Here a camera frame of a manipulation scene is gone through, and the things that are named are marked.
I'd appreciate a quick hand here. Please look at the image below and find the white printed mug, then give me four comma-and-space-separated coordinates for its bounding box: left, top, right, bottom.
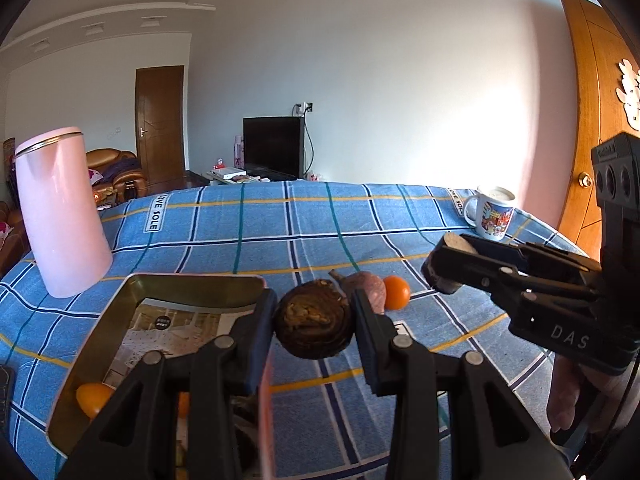
462, 185, 518, 242

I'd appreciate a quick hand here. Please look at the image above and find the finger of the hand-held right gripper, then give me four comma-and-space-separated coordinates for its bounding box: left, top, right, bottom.
422, 241, 538, 311
467, 239, 602, 285

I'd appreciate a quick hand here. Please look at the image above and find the printed paper leaflet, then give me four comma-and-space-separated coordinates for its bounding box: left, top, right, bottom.
102, 297, 251, 388

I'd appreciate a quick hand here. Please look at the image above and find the pink kettle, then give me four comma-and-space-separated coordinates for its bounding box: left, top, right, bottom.
14, 126, 115, 299

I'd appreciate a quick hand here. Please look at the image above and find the white door sticker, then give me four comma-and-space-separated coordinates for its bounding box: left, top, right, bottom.
615, 59, 640, 128

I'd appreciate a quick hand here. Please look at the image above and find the golden metal tray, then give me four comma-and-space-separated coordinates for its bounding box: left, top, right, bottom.
47, 273, 276, 480

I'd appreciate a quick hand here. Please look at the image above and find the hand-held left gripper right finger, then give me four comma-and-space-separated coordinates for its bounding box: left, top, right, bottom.
351, 292, 571, 480

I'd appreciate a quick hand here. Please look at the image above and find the brown leather armchair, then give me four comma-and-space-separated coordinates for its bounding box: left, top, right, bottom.
85, 148, 149, 201

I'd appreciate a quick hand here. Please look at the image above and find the black television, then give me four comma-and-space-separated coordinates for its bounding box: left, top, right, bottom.
243, 116, 306, 180

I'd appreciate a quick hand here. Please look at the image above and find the purple sweet potato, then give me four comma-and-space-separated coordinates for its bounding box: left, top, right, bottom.
328, 269, 387, 315

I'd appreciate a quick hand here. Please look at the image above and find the black power cable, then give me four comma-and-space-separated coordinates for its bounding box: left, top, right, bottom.
301, 110, 317, 181

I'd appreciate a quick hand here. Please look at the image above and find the purple cloth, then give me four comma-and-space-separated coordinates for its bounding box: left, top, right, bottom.
102, 159, 141, 180

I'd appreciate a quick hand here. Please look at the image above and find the person's right hand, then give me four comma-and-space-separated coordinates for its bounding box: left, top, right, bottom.
546, 352, 608, 448

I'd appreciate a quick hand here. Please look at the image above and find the dark brown door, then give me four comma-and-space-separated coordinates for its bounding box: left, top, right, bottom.
135, 65, 187, 195

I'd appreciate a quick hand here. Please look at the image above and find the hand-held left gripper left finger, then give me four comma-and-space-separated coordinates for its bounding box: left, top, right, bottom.
60, 289, 279, 480

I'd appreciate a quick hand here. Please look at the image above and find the small orange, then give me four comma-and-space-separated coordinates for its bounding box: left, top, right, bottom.
383, 275, 412, 311

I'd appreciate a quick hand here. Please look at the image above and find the brown leather sofa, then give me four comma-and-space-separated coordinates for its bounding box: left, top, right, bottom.
0, 201, 31, 271

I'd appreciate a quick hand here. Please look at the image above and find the orange wooden door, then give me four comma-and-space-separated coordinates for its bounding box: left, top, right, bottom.
556, 0, 640, 261

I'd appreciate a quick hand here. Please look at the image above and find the dark brown round fruit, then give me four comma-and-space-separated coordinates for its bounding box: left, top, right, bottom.
272, 280, 357, 360

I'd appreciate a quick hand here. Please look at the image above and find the blue plaid tablecloth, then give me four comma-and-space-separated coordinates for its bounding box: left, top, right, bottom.
0, 180, 591, 480

